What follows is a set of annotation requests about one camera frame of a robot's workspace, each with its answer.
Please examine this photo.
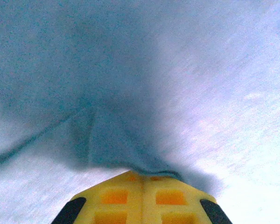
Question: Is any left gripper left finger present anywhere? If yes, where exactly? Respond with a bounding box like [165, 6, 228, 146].
[50, 170, 143, 224]

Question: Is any blue t-shirt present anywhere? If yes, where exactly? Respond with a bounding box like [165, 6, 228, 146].
[0, 0, 280, 195]

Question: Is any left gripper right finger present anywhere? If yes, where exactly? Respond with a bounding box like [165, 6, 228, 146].
[142, 174, 233, 224]

